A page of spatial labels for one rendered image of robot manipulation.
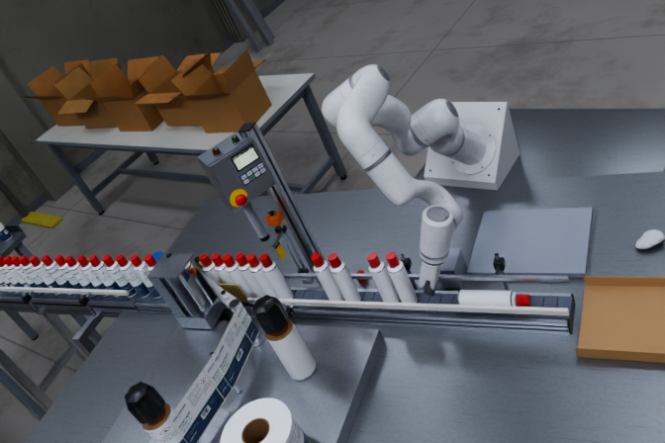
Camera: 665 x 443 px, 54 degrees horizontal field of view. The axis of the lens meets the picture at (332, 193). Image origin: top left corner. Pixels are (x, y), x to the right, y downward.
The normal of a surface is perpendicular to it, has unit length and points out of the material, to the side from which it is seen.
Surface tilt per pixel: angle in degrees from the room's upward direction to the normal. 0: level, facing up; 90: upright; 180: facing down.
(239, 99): 90
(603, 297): 0
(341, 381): 0
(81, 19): 90
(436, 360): 0
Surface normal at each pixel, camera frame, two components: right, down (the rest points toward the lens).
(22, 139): 0.78, 0.07
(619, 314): -0.35, -0.77
